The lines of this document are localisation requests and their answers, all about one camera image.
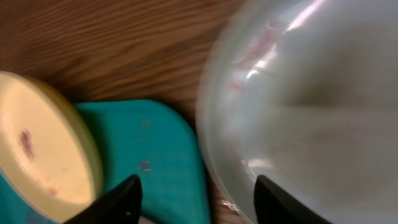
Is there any light blue plate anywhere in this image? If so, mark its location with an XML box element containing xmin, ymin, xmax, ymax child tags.
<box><xmin>196</xmin><ymin>0</ymin><xmax>397</xmax><ymax>223</ymax></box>

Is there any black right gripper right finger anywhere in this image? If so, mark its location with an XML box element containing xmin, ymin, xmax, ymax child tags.
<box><xmin>254</xmin><ymin>175</ymin><xmax>331</xmax><ymax>224</ymax></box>

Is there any yellow-green rimmed plate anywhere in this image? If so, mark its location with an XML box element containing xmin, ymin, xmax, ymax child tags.
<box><xmin>1</xmin><ymin>72</ymin><xmax>104</xmax><ymax>223</ymax></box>

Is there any blue plastic tray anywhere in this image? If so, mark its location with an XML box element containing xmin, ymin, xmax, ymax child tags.
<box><xmin>1</xmin><ymin>100</ymin><xmax>211</xmax><ymax>224</ymax></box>

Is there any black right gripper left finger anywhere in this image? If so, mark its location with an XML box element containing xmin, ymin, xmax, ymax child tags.
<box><xmin>65</xmin><ymin>174</ymin><xmax>143</xmax><ymax>224</ymax></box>

